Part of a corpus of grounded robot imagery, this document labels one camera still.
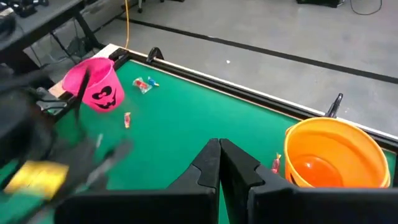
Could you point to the pink jack-o-lantern bucket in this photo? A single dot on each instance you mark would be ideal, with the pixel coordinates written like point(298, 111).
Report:
point(109, 76)

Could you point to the black floor equipment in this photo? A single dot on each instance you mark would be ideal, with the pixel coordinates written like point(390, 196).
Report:
point(317, 2)

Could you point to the black spring clamp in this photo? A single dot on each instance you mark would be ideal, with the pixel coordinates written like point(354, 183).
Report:
point(154, 54)
point(334, 105)

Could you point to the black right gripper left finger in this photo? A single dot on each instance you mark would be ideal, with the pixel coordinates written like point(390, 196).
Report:
point(140, 208)

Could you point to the clear bag red candy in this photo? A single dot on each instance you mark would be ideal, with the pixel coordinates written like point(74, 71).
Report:
point(142, 85)

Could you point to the grey desk top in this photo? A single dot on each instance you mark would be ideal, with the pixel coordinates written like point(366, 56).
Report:
point(46, 18)

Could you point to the black table frame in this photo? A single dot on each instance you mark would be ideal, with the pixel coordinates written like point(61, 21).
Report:
point(248, 95)

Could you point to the orange jack-o-lantern bucket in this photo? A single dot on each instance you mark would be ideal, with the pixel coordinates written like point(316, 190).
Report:
point(326, 140)

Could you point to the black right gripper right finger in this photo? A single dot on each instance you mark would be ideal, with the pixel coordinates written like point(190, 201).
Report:
point(311, 208)

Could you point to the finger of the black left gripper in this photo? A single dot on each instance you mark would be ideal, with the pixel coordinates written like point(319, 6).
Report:
point(91, 149)
point(109, 168)

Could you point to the green table mat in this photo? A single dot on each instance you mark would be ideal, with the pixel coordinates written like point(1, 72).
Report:
point(186, 118)

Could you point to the blue candy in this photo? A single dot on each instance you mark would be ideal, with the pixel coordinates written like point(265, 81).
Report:
point(153, 82)

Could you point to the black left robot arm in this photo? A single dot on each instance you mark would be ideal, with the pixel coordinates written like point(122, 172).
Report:
point(18, 81)

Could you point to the black C-clamp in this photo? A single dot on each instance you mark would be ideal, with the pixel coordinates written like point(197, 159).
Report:
point(34, 2)
point(25, 11)

